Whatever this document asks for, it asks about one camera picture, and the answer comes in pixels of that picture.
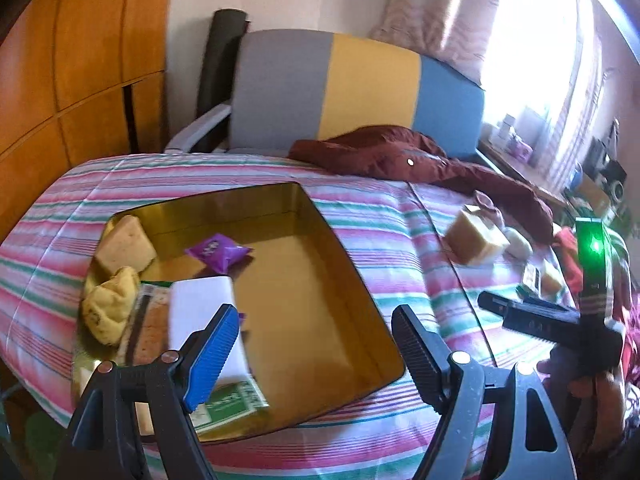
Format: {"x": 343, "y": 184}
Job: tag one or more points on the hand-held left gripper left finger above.
{"x": 215, "y": 355}

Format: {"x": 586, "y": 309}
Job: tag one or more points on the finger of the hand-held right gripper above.
{"x": 535, "y": 325}
{"x": 505, "y": 302}

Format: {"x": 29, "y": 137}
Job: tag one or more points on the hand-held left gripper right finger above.
{"x": 415, "y": 350}

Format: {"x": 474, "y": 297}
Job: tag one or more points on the white foam block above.
{"x": 205, "y": 310}

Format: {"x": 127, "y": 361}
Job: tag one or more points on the purple packet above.
{"x": 242, "y": 316}
{"x": 217, "y": 251}

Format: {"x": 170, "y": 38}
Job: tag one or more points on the green and white carton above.
{"x": 235, "y": 402}

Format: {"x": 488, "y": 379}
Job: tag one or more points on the white sock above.
{"x": 519, "y": 246}

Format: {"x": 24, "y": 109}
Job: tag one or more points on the clear packet of brown snack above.
{"x": 150, "y": 330}

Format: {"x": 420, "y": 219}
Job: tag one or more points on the pink striped knit glove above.
{"x": 487, "y": 205}

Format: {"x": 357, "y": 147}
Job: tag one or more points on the maroon gift box gold interior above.
{"x": 310, "y": 285}

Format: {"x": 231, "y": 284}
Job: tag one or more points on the yellow crumbly bun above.
{"x": 107, "y": 305}

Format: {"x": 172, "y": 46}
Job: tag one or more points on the person's right hand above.
{"x": 547, "y": 364}

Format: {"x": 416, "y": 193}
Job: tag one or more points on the small tan sponge piece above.
{"x": 551, "y": 280}

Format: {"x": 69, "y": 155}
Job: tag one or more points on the red garment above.
{"x": 565, "y": 240}

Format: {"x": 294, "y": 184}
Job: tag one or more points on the two-tone yellow sponge block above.
{"x": 472, "y": 240}

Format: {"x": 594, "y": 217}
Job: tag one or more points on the black device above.
{"x": 615, "y": 180}

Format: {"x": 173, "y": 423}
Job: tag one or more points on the blue round object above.
{"x": 575, "y": 178}

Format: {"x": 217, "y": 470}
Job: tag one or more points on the wooden side desk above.
{"x": 505, "y": 157}

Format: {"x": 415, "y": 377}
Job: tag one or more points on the small purple box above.
{"x": 522, "y": 149}

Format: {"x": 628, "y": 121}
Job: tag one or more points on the striped curtain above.
{"x": 560, "y": 110}

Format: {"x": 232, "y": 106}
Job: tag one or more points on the maroon jacket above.
{"x": 380, "y": 152}

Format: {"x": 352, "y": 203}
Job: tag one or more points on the grey yellow blue chair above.
{"x": 370, "y": 90}

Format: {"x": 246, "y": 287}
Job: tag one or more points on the black upright cushion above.
{"x": 220, "y": 60}

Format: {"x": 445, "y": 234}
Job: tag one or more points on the wooden wardrobe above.
{"x": 75, "y": 60}

